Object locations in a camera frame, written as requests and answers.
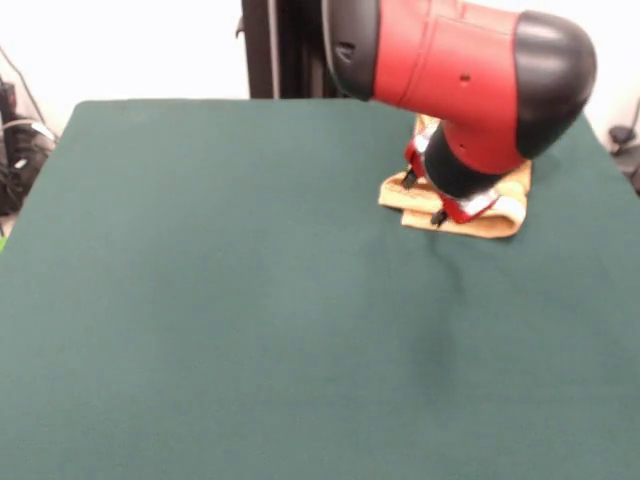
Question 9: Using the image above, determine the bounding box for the black and white cable heap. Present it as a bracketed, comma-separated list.
[0, 117, 57, 217]

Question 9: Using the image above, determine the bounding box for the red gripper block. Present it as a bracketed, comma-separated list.
[401, 134, 502, 230]

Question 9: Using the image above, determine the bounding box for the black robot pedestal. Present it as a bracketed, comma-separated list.
[234, 0, 351, 100]

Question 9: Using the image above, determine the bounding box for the dark green table cloth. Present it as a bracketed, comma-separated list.
[0, 98, 640, 480]

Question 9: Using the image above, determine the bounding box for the grey pedestal leg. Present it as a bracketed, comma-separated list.
[608, 124, 640, 194]

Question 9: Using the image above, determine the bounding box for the tan terry towel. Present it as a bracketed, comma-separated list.
[377, 113, 533, 240]

